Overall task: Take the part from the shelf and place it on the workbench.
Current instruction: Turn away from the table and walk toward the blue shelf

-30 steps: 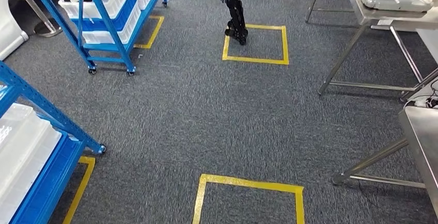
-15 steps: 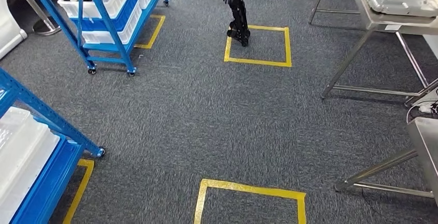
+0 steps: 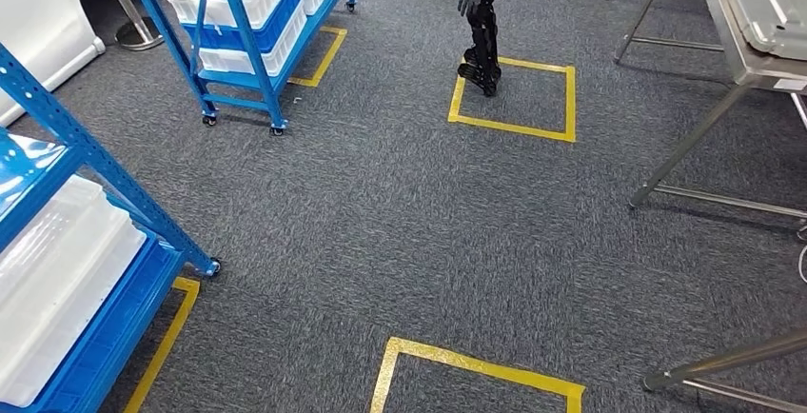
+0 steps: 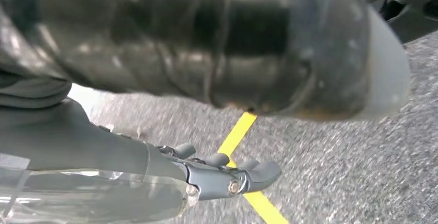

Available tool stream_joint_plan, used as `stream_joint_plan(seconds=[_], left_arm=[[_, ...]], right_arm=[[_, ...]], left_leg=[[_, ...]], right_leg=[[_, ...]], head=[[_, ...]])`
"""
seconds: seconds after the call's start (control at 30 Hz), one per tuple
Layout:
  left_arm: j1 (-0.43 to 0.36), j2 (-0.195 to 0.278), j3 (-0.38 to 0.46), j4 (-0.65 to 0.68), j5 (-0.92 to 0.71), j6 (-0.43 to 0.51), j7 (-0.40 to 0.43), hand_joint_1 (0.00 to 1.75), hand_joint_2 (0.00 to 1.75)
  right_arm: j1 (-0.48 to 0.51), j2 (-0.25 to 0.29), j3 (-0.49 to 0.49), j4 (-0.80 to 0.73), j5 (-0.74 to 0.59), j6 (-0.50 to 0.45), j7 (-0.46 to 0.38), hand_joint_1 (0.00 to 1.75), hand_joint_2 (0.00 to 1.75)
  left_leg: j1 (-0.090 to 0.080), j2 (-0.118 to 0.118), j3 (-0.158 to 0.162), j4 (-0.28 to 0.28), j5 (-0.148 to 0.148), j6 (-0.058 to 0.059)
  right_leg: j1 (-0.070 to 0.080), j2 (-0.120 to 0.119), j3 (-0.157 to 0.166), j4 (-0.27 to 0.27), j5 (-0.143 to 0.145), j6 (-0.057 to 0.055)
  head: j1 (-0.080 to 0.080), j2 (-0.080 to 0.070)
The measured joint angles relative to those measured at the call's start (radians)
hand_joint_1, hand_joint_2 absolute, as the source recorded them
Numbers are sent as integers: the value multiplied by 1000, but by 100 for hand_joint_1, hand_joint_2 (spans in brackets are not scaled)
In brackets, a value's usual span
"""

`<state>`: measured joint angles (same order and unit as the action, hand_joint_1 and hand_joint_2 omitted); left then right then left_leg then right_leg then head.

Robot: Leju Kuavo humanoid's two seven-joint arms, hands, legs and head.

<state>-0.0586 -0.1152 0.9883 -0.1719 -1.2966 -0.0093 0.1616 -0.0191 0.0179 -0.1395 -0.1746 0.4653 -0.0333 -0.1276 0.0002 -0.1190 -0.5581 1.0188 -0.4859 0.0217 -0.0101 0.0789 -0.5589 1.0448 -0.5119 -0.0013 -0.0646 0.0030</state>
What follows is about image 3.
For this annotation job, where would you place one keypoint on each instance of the blue wheeled shelf rack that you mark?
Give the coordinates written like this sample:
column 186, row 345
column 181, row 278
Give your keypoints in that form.
column 253, row 51

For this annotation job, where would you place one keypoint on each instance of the stamped sheet metal panel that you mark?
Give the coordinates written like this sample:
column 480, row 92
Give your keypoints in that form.
column 782, row 6

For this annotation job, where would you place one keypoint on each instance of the blue plastic bin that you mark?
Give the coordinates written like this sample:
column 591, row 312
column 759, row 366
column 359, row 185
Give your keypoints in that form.
column 126, row 322
column 224, row 39

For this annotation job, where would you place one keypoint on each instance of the black humanoid robot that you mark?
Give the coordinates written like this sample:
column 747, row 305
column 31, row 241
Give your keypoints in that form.
column 484, row 38

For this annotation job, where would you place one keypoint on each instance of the white car body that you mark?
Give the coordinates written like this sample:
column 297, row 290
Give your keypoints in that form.
column 38, row 19

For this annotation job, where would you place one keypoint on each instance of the blue metal shelf rack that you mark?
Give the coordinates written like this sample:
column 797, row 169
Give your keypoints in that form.
column 94, row 159

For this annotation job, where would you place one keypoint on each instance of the steel side table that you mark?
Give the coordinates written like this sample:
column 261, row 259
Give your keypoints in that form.
column 731, row 19

